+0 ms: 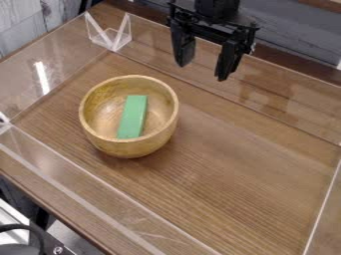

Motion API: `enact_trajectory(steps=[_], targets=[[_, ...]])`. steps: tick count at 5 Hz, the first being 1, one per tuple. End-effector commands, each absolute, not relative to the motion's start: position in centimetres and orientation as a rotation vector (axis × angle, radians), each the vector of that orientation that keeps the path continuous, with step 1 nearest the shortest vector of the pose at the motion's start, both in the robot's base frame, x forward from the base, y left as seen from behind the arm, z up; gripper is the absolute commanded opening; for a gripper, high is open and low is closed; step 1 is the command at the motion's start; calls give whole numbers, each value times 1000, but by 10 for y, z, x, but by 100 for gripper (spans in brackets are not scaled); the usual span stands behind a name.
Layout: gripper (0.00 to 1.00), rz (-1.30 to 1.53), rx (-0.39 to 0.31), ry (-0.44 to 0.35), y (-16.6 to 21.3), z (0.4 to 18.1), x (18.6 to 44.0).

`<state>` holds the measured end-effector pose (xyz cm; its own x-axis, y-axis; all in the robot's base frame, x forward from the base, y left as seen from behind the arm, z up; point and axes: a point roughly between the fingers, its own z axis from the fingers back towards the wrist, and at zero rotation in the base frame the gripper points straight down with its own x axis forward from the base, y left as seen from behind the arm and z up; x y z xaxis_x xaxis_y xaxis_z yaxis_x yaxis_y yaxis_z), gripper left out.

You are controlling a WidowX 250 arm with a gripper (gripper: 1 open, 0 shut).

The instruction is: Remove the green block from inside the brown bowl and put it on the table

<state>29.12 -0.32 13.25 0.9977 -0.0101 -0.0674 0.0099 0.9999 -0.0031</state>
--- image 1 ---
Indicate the clear acrylic corner bracket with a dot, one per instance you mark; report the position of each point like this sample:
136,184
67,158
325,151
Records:
110,38

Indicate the black metal frame bracket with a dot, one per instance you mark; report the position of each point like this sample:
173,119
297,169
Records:
54,247

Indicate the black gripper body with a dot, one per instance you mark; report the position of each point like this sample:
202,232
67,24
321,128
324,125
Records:
215,20

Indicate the brown wooden bowl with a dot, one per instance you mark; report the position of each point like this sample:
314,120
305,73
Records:
100,111

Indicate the green rectangular block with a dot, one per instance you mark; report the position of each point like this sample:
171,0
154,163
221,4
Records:
134,117

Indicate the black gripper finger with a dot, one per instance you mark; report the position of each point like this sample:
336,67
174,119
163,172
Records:
227,60
182,43

